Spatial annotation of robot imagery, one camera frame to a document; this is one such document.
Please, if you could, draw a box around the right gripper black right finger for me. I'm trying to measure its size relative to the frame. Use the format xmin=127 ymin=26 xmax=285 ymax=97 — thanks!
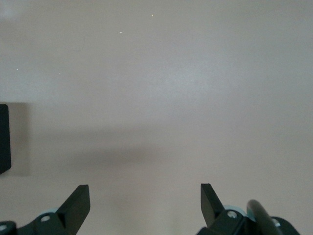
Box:
xmin=197 ymin=183 xmax=247 ymax=235

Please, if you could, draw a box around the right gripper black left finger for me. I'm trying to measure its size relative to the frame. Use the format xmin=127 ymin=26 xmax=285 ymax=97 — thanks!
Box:
xmin=17 ymin=185 xmax=90 ymax=235

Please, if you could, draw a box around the black rectangular plastic box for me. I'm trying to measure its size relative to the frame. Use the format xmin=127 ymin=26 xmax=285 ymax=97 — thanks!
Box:
xmin=0 ymin=103 xmax=12 ymax=176

